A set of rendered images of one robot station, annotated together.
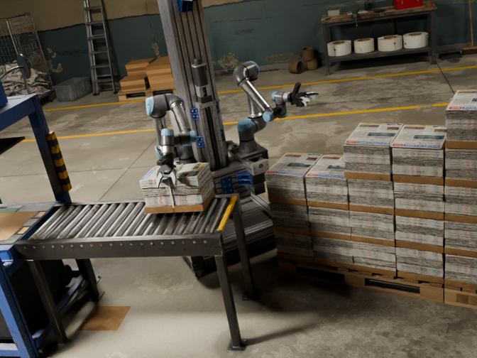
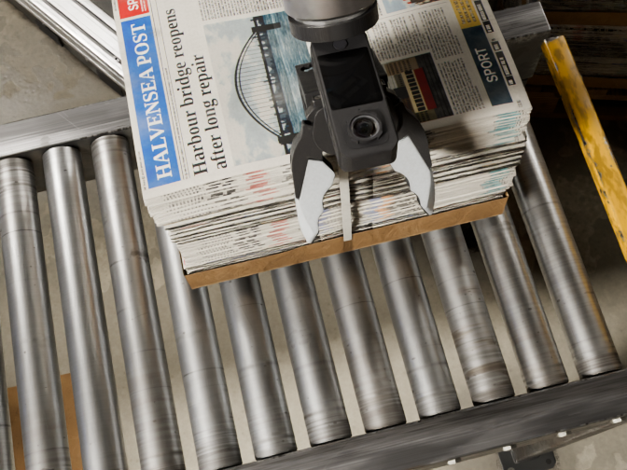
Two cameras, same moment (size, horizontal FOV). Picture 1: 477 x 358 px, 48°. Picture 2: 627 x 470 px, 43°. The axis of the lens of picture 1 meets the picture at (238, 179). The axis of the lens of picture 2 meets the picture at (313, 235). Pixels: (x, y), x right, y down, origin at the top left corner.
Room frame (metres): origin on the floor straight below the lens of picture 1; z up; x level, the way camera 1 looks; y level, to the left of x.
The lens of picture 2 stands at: (2.68, 0.57, 1.72)
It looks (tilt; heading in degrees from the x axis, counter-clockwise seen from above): 70 degrees down; 338
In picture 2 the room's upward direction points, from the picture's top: 7 degrees counter-clockwise
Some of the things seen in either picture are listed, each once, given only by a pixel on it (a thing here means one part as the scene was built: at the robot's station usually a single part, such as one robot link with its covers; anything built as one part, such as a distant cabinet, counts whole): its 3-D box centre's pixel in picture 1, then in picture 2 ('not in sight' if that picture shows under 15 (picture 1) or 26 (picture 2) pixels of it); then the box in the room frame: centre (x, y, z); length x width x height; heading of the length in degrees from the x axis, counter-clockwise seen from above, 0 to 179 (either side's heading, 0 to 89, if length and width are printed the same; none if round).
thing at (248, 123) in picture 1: (245, 128); not in sight; (3.85, -0.12, 0.98); 0.13 x 0.12 x 0.14; 136
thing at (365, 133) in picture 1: (374, 133); not in sight; (3.10, -0.89, 1.06); 0.37 x 0.29 x 0.01; 148
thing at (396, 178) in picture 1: (423, 166); not in sight; (2.94, -1.13, 0.86); 0.38 x 0.29 x 0.04; 149
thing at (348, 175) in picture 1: (375, 163); not in sight; (3.10, -0.88, 0.86); 0.38 x 0.29 x 0.04; 148
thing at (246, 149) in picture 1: (247, 143); not in sight; (3.85, -0.11, 0.87); 0.15 x 0.15 x 0.10
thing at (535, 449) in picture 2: (228, 300); (564, 428); (2.64, 0.18, 0.34); 0.06 x 0.06 x 0.68; 75
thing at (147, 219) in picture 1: (147, 220); (187, 288); (3.01, 0.61, 0.77); 0.47 x 0.05 x 0.05; 165
